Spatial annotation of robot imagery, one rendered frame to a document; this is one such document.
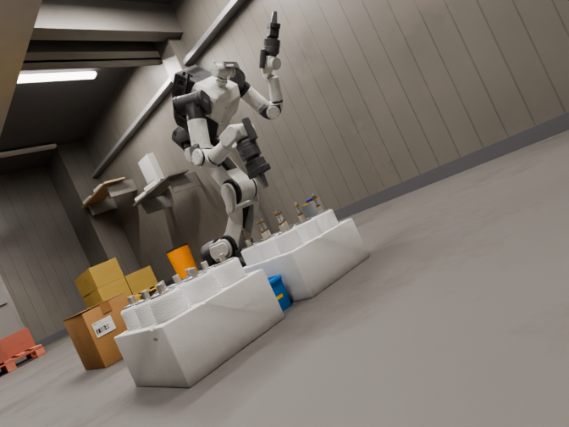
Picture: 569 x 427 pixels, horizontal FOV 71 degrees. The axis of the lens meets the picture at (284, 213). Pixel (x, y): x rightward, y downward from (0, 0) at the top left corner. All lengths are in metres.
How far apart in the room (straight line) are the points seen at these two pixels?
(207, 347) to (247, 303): 0.19
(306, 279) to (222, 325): 0.38
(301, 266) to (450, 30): 2.76
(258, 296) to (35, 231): 8.49
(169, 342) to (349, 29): 3.54
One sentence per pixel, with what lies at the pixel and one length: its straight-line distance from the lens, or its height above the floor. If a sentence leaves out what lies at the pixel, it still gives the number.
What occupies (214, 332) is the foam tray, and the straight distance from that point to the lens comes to 1.21.
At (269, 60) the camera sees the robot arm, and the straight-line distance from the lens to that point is 2.30.
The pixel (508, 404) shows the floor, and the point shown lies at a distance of 0.57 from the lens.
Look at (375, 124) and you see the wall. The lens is 4.07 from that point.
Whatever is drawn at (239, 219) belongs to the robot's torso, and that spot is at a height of 0.39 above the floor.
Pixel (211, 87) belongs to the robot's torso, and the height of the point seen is 1.04.
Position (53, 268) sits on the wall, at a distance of 9.48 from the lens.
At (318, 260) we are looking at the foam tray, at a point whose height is 0.10.
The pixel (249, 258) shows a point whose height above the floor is 0.21.
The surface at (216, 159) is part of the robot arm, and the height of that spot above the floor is 0.66.
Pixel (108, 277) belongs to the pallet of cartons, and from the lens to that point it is 6.95.
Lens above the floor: 0.31
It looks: level
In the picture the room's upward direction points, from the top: 25 degrees counter-clockwise
